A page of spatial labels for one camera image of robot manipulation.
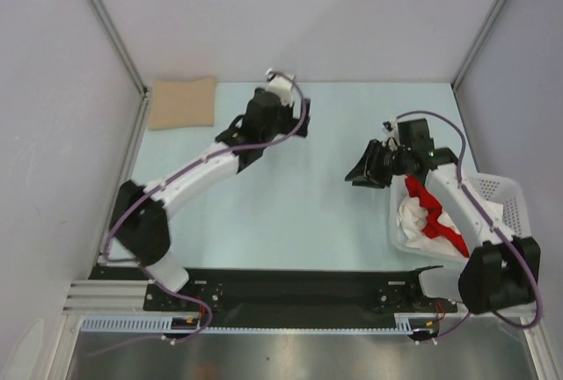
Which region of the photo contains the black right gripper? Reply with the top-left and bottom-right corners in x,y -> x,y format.
345,139 -> 411,189

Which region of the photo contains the beige t shirt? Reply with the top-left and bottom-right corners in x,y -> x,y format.
148,77 -> 217,130

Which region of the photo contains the translucent plastic basket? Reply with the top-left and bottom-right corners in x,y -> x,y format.
389,173 -> 531,265

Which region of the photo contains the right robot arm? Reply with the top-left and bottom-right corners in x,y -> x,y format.
345,112 -> 543,314

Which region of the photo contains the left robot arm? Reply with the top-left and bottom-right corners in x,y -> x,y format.
108,75 -> 311,310

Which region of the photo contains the white t shirt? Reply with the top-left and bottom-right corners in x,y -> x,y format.
395,199 -> 505,260

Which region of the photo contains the red t shirt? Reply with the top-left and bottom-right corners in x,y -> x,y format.
399,176 -> 469,258

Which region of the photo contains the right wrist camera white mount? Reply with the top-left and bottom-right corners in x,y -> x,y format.
383,119 -> 400,150

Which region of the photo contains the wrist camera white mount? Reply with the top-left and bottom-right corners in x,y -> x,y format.
383,119 -> 400,150
266,68 -> 295,106

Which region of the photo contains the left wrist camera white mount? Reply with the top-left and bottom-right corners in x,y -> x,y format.
266,68 -> 295,106

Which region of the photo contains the left aluminium frame post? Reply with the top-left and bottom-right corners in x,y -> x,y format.
61,0 -> 157,99

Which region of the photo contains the aluminium frame post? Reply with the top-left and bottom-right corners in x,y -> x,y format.
61,0 -> 157,99
450,0 -> 510,92

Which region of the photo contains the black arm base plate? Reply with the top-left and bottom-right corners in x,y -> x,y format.
90,265 -> 458,318

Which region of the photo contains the slotted cable duct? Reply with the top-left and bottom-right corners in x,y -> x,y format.
81,315 -> 436,335

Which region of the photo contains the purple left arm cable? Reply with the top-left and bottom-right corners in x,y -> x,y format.
85,71 -> 311,357

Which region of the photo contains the right aluminium frame post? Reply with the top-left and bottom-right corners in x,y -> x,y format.
450,0 -> 510,92

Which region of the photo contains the aluminium front rail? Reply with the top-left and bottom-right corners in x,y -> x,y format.
61,278 -> 546,318

